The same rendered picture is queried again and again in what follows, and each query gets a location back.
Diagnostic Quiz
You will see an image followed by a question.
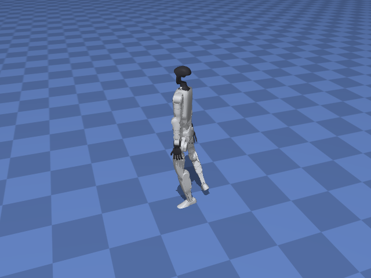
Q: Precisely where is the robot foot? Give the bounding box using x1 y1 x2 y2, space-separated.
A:
177 197 197 209
201 183 209 191

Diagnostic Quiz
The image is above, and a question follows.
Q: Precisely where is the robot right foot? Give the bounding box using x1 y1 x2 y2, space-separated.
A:
201 183 209 191

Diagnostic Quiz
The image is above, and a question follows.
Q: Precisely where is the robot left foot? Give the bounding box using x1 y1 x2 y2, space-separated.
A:
177 197 197 209

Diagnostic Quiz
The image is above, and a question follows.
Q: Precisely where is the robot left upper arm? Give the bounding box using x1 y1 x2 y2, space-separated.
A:
171 93 184 123

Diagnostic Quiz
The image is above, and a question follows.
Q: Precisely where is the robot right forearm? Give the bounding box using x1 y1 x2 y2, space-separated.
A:
188 110 192 127

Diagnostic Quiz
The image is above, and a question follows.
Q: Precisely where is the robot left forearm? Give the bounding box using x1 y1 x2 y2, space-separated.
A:
172 119 181 146

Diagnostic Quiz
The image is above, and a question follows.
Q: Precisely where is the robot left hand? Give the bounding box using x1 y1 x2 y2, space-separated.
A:
170 141 183 160

